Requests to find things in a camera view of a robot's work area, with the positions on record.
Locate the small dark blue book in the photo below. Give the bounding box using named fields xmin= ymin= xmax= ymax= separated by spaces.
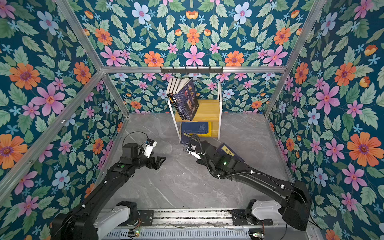
xmin=217 ymin=143 xmax=244 ymax=162

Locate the yellow cartoon cover book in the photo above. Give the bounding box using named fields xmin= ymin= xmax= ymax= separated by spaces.
xmin=180 ymin=120 xmax=213 ymax=138

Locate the blue book yellow label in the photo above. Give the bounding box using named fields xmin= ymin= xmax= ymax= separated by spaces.
xmin=180 ymin=121 xmax=209 ymax=135

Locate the dark book orange calligraphy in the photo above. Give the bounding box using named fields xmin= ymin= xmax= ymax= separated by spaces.
xmin=174 ymin=78 xmax=188 ymax=120

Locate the dark patterned book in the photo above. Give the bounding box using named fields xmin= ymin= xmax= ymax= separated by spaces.
xmin=179 ymin=78 xmax=199 ymax=121

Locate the black wolf cover book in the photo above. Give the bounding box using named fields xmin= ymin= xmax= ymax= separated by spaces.
xmin=168 ymin=78 xmax=183 ymax=119

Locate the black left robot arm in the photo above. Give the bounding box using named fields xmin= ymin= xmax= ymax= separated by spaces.
xmin=51 ymin=143 xmax=166 ymax=240

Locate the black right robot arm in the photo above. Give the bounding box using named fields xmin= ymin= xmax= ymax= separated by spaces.
xmin=188 ymin=141 xmax=313 ymax=231

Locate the white wooden book shelf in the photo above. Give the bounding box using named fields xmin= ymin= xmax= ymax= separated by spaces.
xmin=166 ymin=83 xmax=223 ymax=141

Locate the black book on shelf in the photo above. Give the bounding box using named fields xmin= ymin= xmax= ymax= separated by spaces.
xmin=166 ymin=78 xmax=175 ymax=95

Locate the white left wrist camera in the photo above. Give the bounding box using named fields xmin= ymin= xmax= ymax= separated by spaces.
xmin=144 ymin=139 xmax=157 ymax=158

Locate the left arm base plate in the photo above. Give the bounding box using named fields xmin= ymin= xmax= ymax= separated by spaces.
xmin=119 ymin=210 xmax=155 ymax=228

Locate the aluminium mounting rail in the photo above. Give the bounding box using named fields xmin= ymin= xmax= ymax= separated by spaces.
xmin=68 ymin=207 xmax=319 ymax=229

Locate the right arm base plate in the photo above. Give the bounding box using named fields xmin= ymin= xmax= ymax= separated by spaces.
xmin=230 ymin=209 xmax=274 ymax=226

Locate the black hook rail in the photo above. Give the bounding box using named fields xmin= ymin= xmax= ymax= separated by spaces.
xmin=160 ymin=67 xmax=224 ymax=74

